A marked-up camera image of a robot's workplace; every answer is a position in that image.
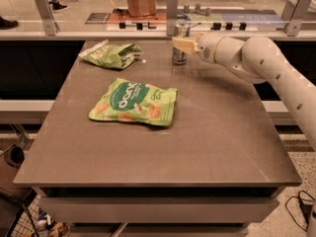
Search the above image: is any green snack bag front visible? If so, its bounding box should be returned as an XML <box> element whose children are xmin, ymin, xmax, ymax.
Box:
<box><xmin>88</xmin><ymin>78</ymin><xmax>178</xmax><ymax>126</ymax></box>

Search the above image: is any grey metal bracket middle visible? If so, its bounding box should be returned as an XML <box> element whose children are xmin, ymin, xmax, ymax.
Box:
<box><xmin>166</xmin><ymin>0</ymin><xmax>178</xmax><ymax>37</ymax></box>

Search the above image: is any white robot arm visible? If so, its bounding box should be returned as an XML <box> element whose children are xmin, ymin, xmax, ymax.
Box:
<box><xmin>172</xmin><ymin>33</ymin><xmax>316</xmax><ymax>147</ymax></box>

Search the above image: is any black wire cart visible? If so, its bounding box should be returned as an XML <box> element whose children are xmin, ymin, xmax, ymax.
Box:
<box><xmin>0</xmin><ymin>188</ymin><xmax>39</xmax><ymax>237</ymax></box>

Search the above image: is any crumpled green chip bag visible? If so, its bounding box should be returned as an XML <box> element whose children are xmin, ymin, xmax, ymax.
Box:
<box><xmin>78</xmin><ymin>40</ymin><xmax>143</xmax><ymax>70</ymax></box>

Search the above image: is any grey metal bracket left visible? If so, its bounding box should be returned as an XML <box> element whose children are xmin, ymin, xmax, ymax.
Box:
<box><xmin>35</xmin><ymin>0</ymin><xmax>59</xmax><ymax>37</ymax></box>

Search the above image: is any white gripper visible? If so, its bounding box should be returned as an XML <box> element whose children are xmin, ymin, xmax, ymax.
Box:
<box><xmin>172</xmin><ymin>32</ymin><xmax>224</xmax><ymax>63</ymax></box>

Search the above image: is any black power adapter with cable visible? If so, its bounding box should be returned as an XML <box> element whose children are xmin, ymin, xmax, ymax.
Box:
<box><xmin>284</xmin><ymin>190</ymin><xmax>315</xmax><ymax>232</ymax></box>

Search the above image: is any grey metal bracket right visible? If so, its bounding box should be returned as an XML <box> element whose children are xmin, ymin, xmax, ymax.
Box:
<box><xmin>284</xmin><ymin>0</ymin><xmax>312</xmax><ymax>37</ymax></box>

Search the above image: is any silver blue redbull can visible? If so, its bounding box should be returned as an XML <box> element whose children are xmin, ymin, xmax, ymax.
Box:
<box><xmin>172</xmin><ymin>22</ymin><xmax>190</xmax><ymax>65</ymax></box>

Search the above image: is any grey metal bracket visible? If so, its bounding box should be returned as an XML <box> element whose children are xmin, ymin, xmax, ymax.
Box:
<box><xmin>166</xmin><ymin>0</ymin><xmax>178</xmax><ymax>37</ymax></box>
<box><xmin>35</xmin><ymin>0</ymin><xmax>59</xmax><ymax>37</ymax></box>
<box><xmin>284</xmin><ymin>0</ymin><xmax>312</xmax><ymax>37</ymax></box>

